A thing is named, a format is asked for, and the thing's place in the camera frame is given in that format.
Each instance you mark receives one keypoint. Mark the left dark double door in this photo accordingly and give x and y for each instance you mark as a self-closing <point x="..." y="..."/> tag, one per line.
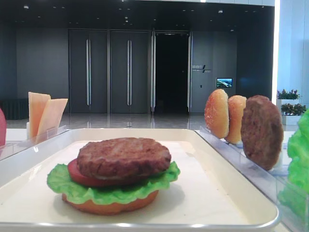
<point x="88" y="71"/>

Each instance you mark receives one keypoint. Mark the clear acrylic right rack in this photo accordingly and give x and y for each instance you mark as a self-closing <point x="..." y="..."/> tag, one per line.
<point x="269" y="183"/>

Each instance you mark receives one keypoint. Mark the white flower planter box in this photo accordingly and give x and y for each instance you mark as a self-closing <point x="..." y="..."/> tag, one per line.
<point x="289" y="104"/>

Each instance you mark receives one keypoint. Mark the brown meat patty on tray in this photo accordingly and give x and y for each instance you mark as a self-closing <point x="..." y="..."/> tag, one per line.
<point x="122" y="158"/>

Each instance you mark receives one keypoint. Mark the upright red tomato slice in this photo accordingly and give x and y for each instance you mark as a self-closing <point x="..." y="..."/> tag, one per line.
<point x="3" y="128"/>

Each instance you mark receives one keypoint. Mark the orange cheese slice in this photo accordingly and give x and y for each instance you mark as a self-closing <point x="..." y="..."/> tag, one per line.
<point x="50" y="119"/>
<point x="36" y="106"/>

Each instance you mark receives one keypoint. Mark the far sesame bun half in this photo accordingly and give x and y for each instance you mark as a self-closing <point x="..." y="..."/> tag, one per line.
<point x="216" y="113"/>

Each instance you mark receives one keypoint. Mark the dark double door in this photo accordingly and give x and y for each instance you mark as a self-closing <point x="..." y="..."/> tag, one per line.
<point x="88" y="71"/>
<point x="129" y="72"/>

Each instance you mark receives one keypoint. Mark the clear acrylic rack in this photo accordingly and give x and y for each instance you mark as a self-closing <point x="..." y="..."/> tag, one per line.
<point x="269" y="183"/>
<point x="20" y="142"/>

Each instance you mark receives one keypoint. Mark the white rectangular tray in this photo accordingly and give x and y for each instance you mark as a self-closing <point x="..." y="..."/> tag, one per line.
<point x="210" y="195"/>

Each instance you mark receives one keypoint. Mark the upright green lettuce leaf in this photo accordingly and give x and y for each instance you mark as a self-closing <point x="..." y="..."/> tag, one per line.
<point x="298" y="154"/>

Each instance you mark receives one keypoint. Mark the near bun half in rack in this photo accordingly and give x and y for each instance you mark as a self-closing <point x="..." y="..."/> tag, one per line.
<point x="236" y="105"/>

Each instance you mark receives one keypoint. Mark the middle dark double door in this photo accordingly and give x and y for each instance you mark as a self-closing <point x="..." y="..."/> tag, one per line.
<point x="129" y="72"/>

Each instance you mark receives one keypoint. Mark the red tomato slice on tray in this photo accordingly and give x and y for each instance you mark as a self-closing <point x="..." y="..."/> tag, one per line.
<point x="77" y="177"/>

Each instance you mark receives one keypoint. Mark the small wall display screen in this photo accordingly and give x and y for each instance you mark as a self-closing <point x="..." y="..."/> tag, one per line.
<point x="224" y="82"/>

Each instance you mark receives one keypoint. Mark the upright orange cheese slice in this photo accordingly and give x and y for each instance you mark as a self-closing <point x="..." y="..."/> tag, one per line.
<point x="36" y="106"/>

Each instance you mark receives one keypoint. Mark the bottom bun slice on tray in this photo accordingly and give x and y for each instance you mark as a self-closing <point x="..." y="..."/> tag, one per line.
<point x="114" y="208"/>

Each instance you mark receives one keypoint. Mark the clear acrylic left rack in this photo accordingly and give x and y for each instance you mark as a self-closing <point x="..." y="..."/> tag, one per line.
<point x="20" y="142"/>

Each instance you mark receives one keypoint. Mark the green lettuce leaf on tray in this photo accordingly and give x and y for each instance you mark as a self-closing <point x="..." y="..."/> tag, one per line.
<point x="59" y="181"/>

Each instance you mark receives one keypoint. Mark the upright brown meat patty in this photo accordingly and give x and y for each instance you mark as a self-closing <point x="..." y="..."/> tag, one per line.
<point x="261" y="131"/>

